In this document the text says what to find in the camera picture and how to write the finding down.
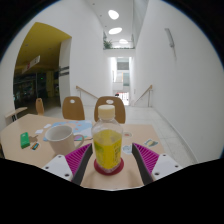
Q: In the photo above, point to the green potted plant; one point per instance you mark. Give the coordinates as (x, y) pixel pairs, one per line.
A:
(107, 44)

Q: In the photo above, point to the beige ceramic mug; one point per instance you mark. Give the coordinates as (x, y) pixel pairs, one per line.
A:
(61, 140)

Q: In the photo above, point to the striped colourful sticker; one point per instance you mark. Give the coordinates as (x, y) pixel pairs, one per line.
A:
(35, 146)

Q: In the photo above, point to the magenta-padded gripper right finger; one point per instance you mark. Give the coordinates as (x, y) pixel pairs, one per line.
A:
(166, 166)

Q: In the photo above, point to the round ceiling lights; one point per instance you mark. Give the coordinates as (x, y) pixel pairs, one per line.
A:
(113, 14)

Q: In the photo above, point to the flat round red coaster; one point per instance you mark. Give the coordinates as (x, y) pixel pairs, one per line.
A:
(108, 172)

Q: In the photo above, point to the small wooden side table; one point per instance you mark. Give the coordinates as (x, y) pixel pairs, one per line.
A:
(16, 111)

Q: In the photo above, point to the small white paper card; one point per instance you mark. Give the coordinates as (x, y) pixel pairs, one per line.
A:
(47, 126)
(39, 131)

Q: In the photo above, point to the wooden chair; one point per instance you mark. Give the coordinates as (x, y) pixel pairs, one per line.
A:
(40, 106)
(73, 110)
(119, 111)

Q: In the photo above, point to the wooden stair handrail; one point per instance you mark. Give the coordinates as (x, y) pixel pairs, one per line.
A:
(86, 92)
(145, 93)

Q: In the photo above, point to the dark wall sign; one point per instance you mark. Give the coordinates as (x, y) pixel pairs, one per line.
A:
(64, 71)

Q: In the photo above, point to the small green box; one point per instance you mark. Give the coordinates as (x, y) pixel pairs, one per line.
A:
(25, 140)

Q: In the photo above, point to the hanging white sign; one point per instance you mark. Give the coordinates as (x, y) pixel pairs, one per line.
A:
(31, 64)

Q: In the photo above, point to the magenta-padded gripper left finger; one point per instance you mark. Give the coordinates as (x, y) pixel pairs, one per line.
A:
(56, 166)

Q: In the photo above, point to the yellow drink bottle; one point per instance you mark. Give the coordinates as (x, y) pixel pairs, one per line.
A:
(106, 148)

